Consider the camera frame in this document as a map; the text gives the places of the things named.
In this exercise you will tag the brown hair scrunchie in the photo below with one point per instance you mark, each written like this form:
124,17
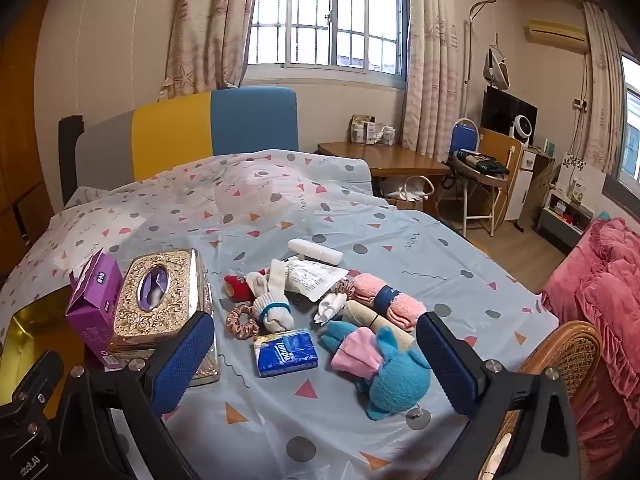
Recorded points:
231,317

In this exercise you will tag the white round fan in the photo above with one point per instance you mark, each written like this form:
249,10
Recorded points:
521,129

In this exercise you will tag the rattan chair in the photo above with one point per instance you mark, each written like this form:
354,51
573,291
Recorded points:
570,355

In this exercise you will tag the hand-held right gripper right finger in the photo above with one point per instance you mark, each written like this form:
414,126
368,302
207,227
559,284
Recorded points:
445,365

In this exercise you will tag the grey low shelf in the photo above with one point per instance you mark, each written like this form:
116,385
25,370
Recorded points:
560,220

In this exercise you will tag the white folded cloth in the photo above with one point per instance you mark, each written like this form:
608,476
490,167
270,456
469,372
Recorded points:
330,305

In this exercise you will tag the brown box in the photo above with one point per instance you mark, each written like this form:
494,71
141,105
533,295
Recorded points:
361,129

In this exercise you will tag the gold tin tray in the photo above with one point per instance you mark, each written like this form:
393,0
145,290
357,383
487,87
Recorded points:
35,330

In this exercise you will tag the beige socks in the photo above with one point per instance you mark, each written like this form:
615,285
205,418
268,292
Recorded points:
362,312

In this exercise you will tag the purple cardboard box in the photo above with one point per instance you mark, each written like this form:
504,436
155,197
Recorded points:
92,310

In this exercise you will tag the black tool bag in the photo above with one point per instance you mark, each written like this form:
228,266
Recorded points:
482,161

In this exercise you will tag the beige starfish print curtain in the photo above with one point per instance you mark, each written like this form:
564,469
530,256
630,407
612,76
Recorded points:
210,20

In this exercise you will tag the white small appliance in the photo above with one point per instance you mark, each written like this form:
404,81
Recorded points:
576,190

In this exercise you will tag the blue metal chair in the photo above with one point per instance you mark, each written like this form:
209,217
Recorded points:
462,137

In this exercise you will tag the white plastic packet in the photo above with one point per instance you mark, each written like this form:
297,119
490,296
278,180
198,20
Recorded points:
312,280

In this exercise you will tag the beige pink print curtain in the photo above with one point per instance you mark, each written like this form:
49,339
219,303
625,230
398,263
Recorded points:
435,60

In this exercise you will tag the hanging grey bag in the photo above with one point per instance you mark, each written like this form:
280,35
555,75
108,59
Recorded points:
495,67

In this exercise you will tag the beige narrow curtain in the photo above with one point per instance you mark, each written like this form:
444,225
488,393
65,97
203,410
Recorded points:
600,85

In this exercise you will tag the colourful chair back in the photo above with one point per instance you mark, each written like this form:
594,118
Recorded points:
170,135

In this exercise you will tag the wall air conditioner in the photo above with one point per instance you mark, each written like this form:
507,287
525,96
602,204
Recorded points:
555,32

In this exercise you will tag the ornate gold tissue box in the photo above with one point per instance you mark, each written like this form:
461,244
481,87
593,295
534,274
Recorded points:
170,305

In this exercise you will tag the pink towel blue band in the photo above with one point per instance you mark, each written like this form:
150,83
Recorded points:
400,307

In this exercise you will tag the blue tissue pack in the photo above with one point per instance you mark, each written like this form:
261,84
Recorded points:
285,352

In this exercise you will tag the wooden table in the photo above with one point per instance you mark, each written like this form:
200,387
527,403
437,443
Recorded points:
390,157

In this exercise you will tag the small side window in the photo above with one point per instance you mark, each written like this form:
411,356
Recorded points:
631,120

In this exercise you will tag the barred window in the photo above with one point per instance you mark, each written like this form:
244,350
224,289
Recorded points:
325,10

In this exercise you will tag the white cabinet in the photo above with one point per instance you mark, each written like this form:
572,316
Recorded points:
525,185

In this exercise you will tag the pink ruffled blanket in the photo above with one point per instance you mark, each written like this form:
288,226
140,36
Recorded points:
600,280

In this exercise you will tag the blue plush toy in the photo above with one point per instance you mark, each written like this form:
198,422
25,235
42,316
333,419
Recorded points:
395,385

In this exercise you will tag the black monitor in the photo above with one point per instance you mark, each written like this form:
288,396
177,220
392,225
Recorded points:
500,105

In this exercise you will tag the wooden wardrobe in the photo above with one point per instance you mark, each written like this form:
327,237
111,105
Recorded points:
20,135

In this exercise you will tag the metal pole stand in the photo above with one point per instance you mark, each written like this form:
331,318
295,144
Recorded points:
468,60

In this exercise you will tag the white jars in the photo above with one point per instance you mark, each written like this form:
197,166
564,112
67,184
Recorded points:
387,136

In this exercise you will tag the red fuzzy sock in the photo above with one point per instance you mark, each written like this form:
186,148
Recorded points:
237,287

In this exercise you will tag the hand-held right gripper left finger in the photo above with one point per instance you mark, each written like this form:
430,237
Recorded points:
185,360

